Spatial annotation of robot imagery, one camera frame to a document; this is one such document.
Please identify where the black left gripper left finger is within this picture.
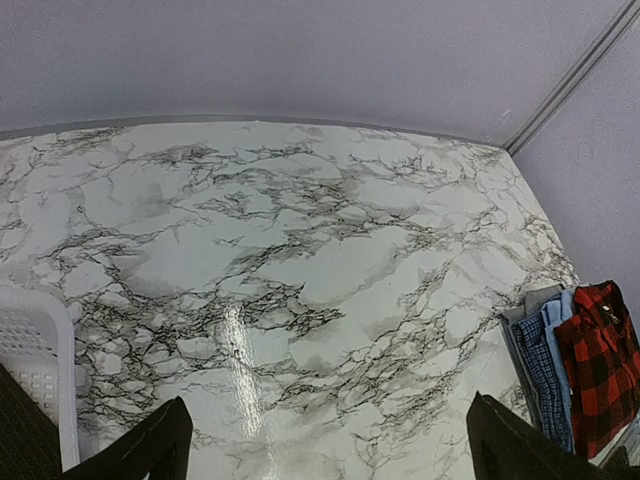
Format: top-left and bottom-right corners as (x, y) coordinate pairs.
(61, 397), (193, 480)

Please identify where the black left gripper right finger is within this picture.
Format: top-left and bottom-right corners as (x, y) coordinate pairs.
(466, 393), (616, 479)

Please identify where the black pinstriped long sleeve shirt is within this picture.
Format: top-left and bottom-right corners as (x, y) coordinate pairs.
(0, 367), (62, 480)

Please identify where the blue checked folded shirt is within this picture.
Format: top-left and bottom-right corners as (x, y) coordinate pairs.
(511, 311), (564, 449)

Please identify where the red black plaid shirt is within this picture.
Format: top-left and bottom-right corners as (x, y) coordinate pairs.
(555, 280), (639, 459)

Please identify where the light blue folded shirt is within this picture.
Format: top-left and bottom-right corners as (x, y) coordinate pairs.
(541, 289), (575, 453)

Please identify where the grey folded shirt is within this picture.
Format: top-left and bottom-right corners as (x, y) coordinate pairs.
(501, 284), (564, 433)

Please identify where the white plastic laundry basket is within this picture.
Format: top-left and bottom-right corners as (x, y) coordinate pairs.
(1, 286), (80, 471)

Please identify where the right aluminium corner post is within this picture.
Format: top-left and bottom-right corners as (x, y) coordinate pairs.
(502, 0), (639, 156)

